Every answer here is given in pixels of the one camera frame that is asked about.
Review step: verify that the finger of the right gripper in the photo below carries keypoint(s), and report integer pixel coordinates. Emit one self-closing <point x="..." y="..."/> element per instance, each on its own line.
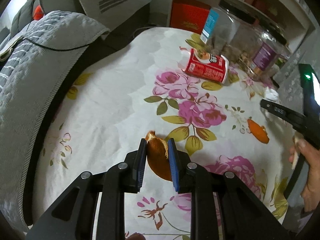
<point x="282" y="114"/>

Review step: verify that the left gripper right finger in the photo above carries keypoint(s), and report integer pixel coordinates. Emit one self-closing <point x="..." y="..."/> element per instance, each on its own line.
<point x="222" y="206"/>

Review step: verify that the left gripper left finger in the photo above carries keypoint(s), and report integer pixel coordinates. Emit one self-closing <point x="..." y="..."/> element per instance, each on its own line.
<point x="93" y="204"/>

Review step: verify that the red snack cup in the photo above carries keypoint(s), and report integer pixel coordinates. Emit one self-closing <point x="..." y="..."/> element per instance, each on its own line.
<point x="204" y="65"/>

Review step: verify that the brown orange peel piece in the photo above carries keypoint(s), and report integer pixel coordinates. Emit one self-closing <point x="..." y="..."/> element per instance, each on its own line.
<point x="158" y="156"/>

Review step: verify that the person's right hand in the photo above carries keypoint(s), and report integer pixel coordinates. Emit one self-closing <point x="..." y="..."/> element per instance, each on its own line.
<point x="310" y="193"/>

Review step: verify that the white floral lace curtain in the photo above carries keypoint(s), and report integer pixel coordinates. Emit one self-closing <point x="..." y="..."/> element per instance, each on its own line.
<point x="288" y="78"/>

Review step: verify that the purple label snack jar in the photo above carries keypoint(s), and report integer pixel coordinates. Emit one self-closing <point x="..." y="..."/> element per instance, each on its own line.
<point x="265" y="47"/>

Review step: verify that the clear jar with nuts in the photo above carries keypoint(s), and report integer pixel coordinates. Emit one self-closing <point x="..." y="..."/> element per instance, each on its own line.
<point x="229" y="31"/>

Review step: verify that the floral tablecloth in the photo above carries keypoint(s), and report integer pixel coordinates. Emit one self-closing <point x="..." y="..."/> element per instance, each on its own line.
<point x="113" y="104"/>

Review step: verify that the red gift box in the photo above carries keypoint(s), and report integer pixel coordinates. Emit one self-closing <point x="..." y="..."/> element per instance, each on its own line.
<point x="189" y="15"/>

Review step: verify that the grey quilted seat cover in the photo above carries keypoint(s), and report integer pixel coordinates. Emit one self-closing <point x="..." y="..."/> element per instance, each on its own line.
<point x="31" y="77"/>

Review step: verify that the grey sofa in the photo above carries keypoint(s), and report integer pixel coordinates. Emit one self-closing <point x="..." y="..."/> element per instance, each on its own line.
<point x="23" y="20"/>

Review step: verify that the red plush toy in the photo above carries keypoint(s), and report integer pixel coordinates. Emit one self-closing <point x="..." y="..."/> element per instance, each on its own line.
<point x="40" y="7"/>

